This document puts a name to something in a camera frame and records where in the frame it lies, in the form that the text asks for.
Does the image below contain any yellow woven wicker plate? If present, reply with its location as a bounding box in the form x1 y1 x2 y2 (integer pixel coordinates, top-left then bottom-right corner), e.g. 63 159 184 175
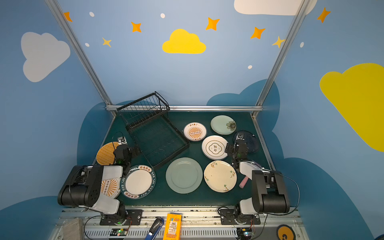
96 142 119 166

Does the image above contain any white plate orange sunburst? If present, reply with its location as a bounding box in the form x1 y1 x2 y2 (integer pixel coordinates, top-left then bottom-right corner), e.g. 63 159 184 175
183 122 207 142

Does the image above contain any large plain green plate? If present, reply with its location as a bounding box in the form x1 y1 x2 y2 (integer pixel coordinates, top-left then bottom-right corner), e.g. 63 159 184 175
166 157 203 194

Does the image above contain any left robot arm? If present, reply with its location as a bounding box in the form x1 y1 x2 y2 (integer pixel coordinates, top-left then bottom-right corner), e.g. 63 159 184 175
58 144 141 226

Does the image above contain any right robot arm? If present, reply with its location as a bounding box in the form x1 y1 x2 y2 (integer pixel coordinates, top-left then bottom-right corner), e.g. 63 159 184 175
225 139 291 222

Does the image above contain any dark navy plate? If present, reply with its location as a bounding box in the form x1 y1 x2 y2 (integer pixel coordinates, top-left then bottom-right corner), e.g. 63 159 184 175
233 130 260 153

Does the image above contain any white plate green lettered rim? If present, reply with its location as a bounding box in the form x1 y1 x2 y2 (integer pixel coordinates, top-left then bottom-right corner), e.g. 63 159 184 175
120 165 157 200

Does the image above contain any pale green floral plate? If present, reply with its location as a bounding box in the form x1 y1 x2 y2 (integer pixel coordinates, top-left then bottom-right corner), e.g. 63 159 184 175
211 115 237 135

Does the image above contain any cream floral plate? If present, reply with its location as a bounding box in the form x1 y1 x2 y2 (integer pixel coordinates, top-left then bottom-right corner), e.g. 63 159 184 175
204 160 237 193

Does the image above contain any purple pink spatula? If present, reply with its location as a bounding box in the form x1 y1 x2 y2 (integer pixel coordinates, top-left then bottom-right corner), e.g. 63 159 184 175
239 176 249 189

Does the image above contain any sunburst plate at left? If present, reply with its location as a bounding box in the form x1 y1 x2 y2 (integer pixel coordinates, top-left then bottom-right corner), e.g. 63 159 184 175
101 178 121 199

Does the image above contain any orange yellow box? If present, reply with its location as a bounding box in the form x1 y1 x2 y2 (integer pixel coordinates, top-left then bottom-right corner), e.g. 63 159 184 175
163 213 183 240

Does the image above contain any yellow black tape roll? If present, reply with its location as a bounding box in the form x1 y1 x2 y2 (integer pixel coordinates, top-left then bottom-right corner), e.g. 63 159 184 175
277 225 296 240

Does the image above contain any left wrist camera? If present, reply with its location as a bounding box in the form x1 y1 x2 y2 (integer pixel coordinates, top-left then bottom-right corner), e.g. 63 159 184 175
118 137 127 145

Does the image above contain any black wire dish rack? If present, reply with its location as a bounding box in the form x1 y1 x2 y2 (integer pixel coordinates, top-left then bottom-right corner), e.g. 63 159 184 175
117 92 190 170

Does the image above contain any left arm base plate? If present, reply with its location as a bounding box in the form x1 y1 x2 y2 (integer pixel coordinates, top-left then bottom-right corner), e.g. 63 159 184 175
100 209 143 226

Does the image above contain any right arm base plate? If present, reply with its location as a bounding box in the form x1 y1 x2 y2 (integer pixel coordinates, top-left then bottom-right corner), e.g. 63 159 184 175
218 208 261 225

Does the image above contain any blue black handled tool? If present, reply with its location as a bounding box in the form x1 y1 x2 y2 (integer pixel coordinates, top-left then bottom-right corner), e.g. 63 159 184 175
145 218 164 240

